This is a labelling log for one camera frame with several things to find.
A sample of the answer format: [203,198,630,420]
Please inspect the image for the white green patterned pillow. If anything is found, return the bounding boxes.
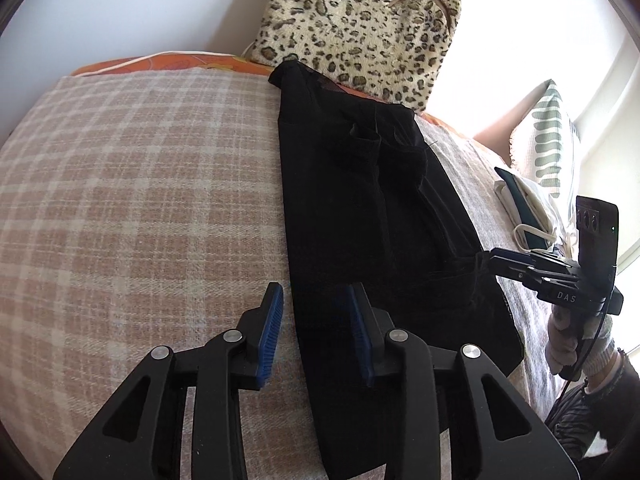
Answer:
[510,79,580,204]

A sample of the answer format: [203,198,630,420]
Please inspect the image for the leopard print cushion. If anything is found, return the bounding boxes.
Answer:
[246,0,461,113]

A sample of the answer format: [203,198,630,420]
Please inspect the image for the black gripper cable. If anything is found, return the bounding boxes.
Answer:
[544,299,616,421]

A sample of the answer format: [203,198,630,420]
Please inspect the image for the black t-shirt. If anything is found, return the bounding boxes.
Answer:
[270,61,524,479]

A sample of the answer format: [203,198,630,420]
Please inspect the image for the right gloved hand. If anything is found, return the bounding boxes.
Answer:
[546,306,616,377]

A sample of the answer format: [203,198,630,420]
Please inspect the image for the grey striped trousers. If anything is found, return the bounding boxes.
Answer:
[546,387,615,463]

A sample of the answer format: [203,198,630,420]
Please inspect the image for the right forearm black sleeve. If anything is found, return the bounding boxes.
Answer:
[585,350,639,411]

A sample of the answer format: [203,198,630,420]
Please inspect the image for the cream and green tote bag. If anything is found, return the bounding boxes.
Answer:
[494,167,558,252]

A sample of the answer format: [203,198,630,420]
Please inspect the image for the black camera box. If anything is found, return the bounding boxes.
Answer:
[576,195,620,290]

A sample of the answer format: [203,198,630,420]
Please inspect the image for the orange floral bedsheet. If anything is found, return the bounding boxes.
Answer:
[72,51,273,77]

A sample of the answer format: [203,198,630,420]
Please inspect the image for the pink plaid blanket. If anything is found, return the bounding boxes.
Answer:
[0,66,566,480]

